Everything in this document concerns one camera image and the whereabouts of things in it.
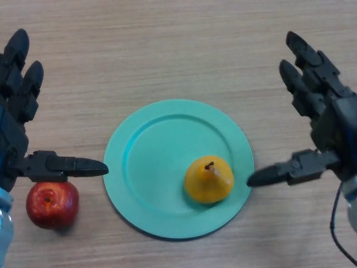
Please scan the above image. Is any red apple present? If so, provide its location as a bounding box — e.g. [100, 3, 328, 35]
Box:
[26, 180, 80, 230]

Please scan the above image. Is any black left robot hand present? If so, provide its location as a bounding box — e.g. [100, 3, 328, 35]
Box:
[0, 28, 109, 193]

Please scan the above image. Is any yellow pear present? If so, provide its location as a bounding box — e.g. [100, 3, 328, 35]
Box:
[184, 155, 235, 204]

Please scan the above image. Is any green round plate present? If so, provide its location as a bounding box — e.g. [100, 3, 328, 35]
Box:
[103, 99, 254, 240]

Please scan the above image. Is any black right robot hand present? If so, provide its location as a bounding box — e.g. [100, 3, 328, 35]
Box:
[247, 30, 357, 187]

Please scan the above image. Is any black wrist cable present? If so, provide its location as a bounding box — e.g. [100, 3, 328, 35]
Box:
[330, 181, 357, 266]

